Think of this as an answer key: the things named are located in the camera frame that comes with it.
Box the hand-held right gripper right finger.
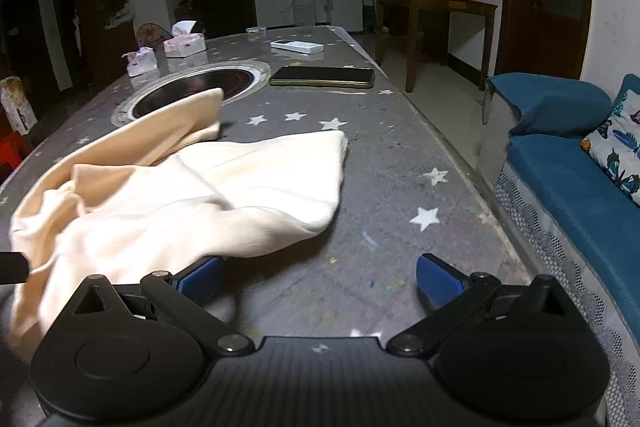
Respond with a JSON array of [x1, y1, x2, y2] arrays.
[[387, 253, 576, 358]]

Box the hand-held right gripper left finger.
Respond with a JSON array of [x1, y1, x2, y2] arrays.
[[67, 255, 255, 356]]

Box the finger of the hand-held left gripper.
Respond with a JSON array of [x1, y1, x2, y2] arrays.
[[0, 252, 31, 284]]

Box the cream garment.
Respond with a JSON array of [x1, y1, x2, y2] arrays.
[[9, 88, 349, 353]]

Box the grey star-print tablecloth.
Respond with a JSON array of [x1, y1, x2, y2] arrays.
[[0, 25, 531, 358]]

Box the red plastic stool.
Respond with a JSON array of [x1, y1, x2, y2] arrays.
[[0, 130, 32, 181]]

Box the blue sofa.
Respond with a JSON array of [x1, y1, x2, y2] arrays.
[[482, 73, 640, 427]]

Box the printed cardboard box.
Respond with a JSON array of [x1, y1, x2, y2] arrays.
[[0, 77, 39, 136]]

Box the round built-in induction hob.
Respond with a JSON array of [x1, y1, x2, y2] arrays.
[[111, 61, 272, 126]]

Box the butterfly print pillow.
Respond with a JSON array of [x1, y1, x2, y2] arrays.
[[580, 89, 640, 208]]

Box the small pink tissue pack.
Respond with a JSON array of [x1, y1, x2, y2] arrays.
[[124, 47, 159, 78]]

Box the black smartphone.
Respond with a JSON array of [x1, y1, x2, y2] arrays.
[[269, 66, 376, 90]]

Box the large pink tissue box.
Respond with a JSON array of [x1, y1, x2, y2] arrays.
[[164, 21, 207, 58]]

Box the round pink fan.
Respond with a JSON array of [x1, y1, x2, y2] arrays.
[[136, 23, 169, 54]]

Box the white remote control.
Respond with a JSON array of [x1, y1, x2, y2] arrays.
[[270, 39, 325, 56]]

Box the wooden side desk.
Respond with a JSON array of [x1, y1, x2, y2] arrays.
[[372, 0, 499, 93]]

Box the dark cabinet with clutter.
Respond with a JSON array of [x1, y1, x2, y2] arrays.
[[75, 0, 137, 88]]

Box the white water dispenser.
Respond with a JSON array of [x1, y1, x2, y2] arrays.
[[292, 0, 316, 28]]

